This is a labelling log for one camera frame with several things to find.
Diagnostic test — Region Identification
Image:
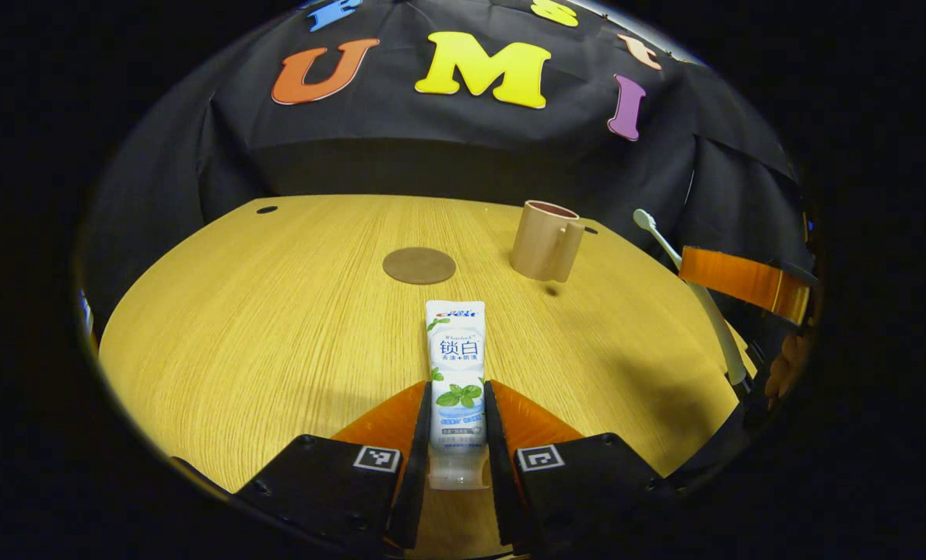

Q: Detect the pale green toothbrush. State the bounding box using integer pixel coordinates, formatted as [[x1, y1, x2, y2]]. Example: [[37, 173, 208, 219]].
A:
[[633, 208, 748, 386]]

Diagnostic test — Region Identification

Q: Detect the round brown coaster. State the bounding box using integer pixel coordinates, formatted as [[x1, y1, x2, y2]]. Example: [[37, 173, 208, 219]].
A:
[[382, 247, 458, 285]]

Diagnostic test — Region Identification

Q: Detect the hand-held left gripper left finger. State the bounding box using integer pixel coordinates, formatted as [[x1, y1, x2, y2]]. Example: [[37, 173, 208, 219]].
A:
[[171, 380, 433, 555]]

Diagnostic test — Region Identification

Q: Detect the white toothpaste tube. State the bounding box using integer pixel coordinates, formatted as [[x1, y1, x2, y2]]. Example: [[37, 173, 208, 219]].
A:
[[424, 299, 489, 491]]

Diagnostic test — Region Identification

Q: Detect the black backdrop cloth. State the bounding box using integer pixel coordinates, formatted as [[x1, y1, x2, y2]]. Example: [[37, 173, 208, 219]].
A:
[[82, 0, 818, 312]]

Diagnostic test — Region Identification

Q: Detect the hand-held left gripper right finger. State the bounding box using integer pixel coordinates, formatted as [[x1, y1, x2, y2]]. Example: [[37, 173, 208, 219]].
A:
[[482, 380, 686, 555]]

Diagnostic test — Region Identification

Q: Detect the beige cup with brown inside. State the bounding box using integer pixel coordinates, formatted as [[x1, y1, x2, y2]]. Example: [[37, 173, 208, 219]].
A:
[[510, 200, 586, 283]]

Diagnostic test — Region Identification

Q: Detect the light wooden desktop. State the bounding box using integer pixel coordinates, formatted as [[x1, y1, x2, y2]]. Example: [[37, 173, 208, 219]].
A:
[[99, 194, 758, 560]]

